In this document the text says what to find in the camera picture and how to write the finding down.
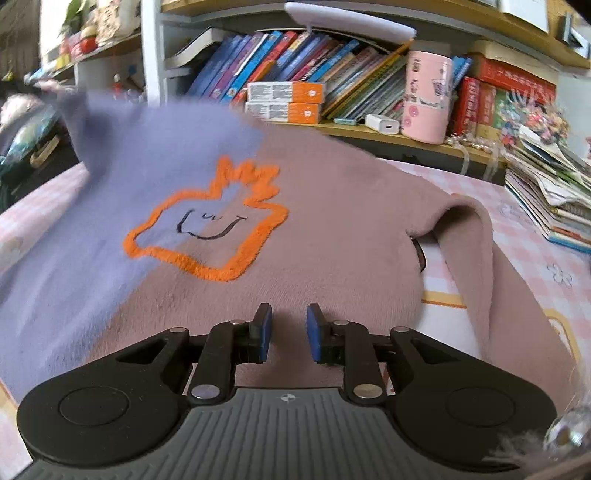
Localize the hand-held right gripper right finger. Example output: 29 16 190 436
306 302 465 408

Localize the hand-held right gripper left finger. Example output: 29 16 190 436
115 302 273 408

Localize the purple and mauve towel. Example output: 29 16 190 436
0 88 578 416

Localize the pile of clothes and bags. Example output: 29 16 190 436
0 92 80 200

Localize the wooden bookshelf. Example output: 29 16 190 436
139 0 591 186

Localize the white charger block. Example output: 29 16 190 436
365 114 400 136

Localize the pink checked tablecloth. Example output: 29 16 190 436
0 157 591 462

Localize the grey fluffy tuft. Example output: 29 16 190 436
484 429 551 463

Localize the pink printed tumbler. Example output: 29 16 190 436
401 51 454 145

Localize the clear bead ornament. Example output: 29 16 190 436
542 369 591 459

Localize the stack of magazines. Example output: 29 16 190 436
502 124 591 256

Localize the row of colourful books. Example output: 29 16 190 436
185 30 472 121

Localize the red book set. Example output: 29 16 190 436
450 55 559 139

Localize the white side shelf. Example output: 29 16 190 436
41 0 163 108

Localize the white lamp head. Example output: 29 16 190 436
284 2 417 45

